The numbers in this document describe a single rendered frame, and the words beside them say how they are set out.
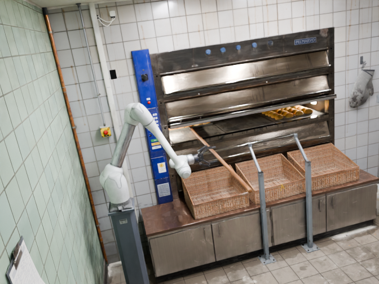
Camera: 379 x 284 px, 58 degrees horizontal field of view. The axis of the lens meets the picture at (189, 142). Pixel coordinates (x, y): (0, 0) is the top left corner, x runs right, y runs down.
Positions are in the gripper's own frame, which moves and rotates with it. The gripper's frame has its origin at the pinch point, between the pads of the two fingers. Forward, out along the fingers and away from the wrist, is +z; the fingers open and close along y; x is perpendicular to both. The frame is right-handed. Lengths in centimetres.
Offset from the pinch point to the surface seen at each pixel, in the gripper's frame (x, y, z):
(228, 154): -51, 22, 28
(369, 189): 1, 72, 158
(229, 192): -37, 60, 20
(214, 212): -3, 58, -7
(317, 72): -54, -47, 136
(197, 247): 2, 88, -28
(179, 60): -54, -81, -10
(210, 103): -53, -34, 15
